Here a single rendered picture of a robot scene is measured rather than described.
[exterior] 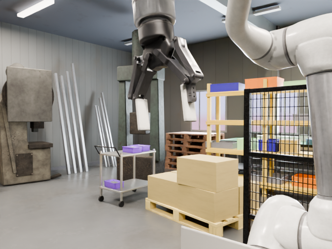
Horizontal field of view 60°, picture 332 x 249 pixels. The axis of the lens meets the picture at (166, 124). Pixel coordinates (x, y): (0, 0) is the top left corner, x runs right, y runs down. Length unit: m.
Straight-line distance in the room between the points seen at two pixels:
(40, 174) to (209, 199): 4.21
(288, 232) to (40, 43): 7.56
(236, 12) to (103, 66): 8.36
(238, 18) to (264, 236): 0.67
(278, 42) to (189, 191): 2.89
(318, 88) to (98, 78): 8.18
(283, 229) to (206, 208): 2.55
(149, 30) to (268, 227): 0.73
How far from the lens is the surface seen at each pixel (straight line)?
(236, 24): 0.83
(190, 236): 0.97
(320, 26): 0.98
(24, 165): 6.62
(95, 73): 8.83
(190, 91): 0.54
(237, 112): 7.82
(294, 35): 1.00
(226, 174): 3.52
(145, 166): 5.88
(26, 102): 6.29
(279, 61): 1.03
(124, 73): 6.27
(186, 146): 7.34
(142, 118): 0.63
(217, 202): 3.47
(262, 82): 5.30
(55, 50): 8.23
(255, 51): 0.97
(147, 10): 0.61
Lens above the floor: 1.37
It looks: 1 degrees down
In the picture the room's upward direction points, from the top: straight up
